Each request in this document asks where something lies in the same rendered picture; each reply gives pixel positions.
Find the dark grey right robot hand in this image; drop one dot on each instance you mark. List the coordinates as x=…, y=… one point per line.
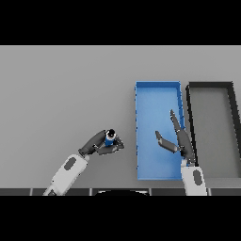
x=184, y=141

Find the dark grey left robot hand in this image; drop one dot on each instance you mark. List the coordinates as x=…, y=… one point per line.
x=94, y=145

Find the blue pipe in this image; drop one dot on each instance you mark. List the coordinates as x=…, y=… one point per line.
x=109, y=138

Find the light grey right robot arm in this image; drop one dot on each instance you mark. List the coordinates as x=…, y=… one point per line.
x=194, y=179

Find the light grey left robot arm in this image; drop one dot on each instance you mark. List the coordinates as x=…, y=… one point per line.
x=66, y=172

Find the blue bin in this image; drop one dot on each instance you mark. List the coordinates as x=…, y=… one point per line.
x=157, y=131

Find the dark grey bin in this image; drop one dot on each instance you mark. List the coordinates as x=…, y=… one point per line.
x=216, y=131

